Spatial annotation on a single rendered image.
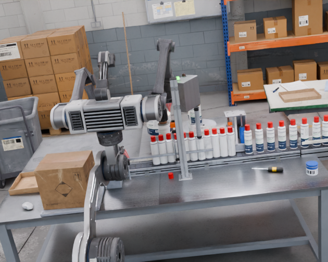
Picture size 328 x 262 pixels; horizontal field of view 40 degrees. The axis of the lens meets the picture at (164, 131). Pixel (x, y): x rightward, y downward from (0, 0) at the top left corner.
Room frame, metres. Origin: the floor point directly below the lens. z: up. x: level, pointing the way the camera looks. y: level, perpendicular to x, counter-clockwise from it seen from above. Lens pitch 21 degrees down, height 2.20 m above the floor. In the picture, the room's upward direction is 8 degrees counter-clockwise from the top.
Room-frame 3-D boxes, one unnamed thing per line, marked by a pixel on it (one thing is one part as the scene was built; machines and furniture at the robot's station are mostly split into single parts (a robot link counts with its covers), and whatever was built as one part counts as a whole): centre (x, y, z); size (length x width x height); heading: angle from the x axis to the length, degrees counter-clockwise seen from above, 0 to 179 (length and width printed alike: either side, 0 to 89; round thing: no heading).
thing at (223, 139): (2.77, -0.38, 0.98); 0.05 x 0.05 x 0.20
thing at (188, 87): (2.70, -0.17, 1.38); 0.17 x 0.10 x 0.19; 142
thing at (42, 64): (6.45, 1.52, 0.70); 1.20 x 0.82 x 1.39; 86
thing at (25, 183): (2.84, 0.93, 0.85); 0.30 x 0.26 x 0.04; 87
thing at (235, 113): (2.86, -0.49, 1.14); 0.14 x 0.11 x 0.01; 87
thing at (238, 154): (2.79, -0.06, 0.86); 1.65 x 0.08 x 0.04; 87
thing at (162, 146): (2.79, 0.03, 0.98); 0.05 x 0.05 x 0.20
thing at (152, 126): (3.39, 0.03, 0.95); 0.20 x 0.20 x 0.14
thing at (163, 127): (3.07, 0.00, 1.03); 0.09 x 0.09 x 0.30
